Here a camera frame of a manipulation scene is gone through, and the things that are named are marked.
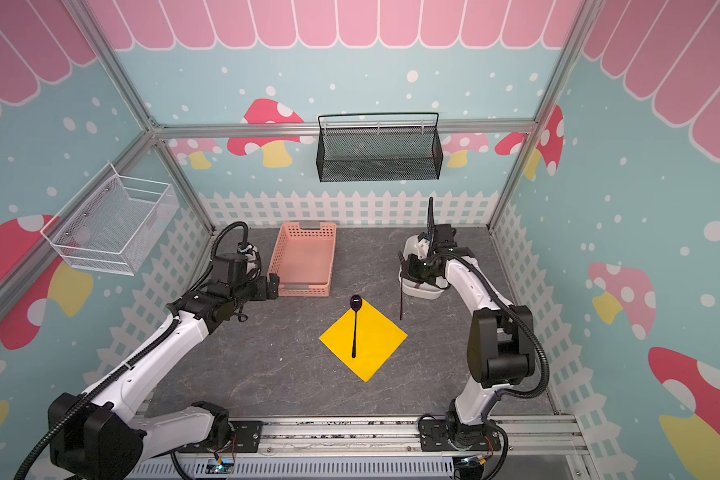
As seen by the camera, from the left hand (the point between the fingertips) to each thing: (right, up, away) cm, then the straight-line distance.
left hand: (262, 283), depth 83 cm
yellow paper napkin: (+32, -18, +10) cm, 38 cm away
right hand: (+40, +3, +7) cm, 40 cm away
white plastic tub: (+45, -3, +13) cm, 48 cm away
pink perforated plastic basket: (+6, +7, +27) cm, 28 cm away
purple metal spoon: (+25, -8, +14) cm, 30 cm away
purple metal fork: (+40, +4, +9) cm, 41 cm away
